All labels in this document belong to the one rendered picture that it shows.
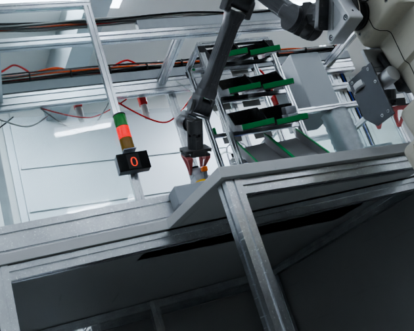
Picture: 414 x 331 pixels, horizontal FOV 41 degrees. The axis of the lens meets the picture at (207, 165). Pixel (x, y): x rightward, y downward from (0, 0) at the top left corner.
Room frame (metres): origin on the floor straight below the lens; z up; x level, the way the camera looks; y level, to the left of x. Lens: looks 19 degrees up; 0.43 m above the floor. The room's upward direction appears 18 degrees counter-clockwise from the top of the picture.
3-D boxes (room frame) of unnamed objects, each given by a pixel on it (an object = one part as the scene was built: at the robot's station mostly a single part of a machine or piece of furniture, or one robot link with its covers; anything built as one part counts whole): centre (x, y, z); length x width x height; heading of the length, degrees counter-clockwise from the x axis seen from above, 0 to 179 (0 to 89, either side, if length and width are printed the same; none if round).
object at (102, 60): (1.98, 0.28, 1.46); 0.03 x 0.03 x 1.00; 24
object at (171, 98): (3.10, 0.08, 1.56); 0.04 x 0.04 x 1.39; 24
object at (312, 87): (3.07, -0.71, 1.50); 0.38 x 0.21 x 0.88; 24
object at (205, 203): (1.80, -0.23, 0.84); 0.90 x 0.70 x 0.03; 121
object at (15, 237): (1.67, 0.23, 0.91); 0.89 x 0.06 x 0.11; 114
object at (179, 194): (1.69, 0.03, 0.93); 0.21 x 0.07 x 0.06; 114
